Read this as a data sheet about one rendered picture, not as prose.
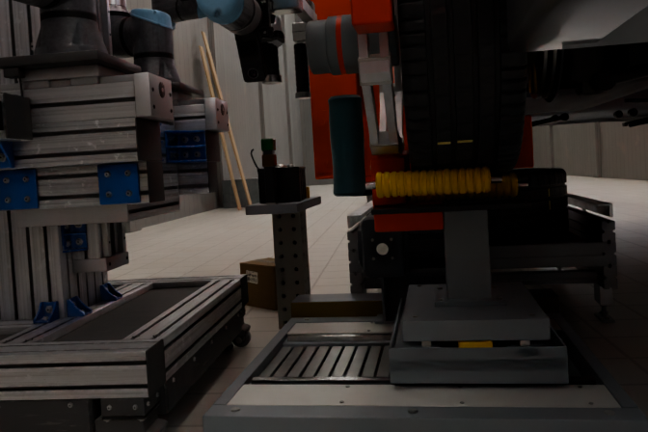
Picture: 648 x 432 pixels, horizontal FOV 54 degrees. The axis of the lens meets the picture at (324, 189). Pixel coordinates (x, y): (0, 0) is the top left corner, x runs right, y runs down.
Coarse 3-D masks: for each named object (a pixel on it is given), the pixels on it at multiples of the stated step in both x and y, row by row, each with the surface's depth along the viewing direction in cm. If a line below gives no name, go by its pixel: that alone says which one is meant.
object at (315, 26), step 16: (336, 16) 149; (320, 32) 147; (336, 32) 146; (352, 32) 145; (320, 48) 147; (336, 48) 146; (352, 48) 146; (320, 64) 149; (336, 64) 148; (352, 64) 148
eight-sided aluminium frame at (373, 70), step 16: (384, 32) 124; (368, 48) 128; (384, 48) 124; (368, 64) 125; (384, 64) 124; (400, 64) 173; (368, 80) 126; (384, 80) 126; (400, 80) 173; (368, 96) 129; (384, 96) 129; (400, 96) 172; (368, 112) 132; (384, 112) 168; (400, 112) 167; (368, 128) 136; (384, 128) 164; (400, 128) 163; (384, 144) 138; (400, 144) 150
